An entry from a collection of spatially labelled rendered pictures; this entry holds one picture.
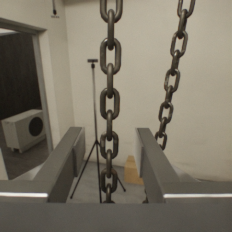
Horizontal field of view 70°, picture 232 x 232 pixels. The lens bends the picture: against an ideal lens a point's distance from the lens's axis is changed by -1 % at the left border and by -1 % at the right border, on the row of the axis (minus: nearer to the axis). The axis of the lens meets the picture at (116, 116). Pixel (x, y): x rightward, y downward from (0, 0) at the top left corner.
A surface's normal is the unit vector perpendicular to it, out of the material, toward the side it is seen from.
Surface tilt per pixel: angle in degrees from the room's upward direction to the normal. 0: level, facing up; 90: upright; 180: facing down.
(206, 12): 90
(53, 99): 90
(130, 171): 90
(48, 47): 90
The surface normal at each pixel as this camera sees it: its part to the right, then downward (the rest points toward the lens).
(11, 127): -0.29, 0.29
